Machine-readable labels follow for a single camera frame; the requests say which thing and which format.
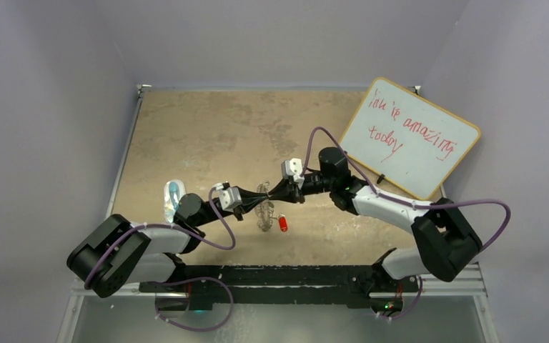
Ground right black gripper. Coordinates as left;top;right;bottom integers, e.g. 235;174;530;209
269;172;335;205

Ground silver disc with keyrings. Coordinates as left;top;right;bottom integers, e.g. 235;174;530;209
254;181;274;232

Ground keys with red green tags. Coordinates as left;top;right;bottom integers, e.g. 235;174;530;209
277;214;289;232

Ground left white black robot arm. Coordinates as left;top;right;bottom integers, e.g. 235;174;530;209
66;184;269;298

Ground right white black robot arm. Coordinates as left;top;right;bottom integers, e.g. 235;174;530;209
268;147;483;291

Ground whiteboard with red writing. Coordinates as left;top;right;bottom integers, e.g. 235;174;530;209
340;77;481;200

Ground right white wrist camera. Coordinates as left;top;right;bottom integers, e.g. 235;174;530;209
281;158;305;189

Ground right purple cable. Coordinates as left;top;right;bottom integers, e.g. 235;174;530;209
302;126;513;320

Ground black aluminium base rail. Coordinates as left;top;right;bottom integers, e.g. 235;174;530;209
139;265;419;312

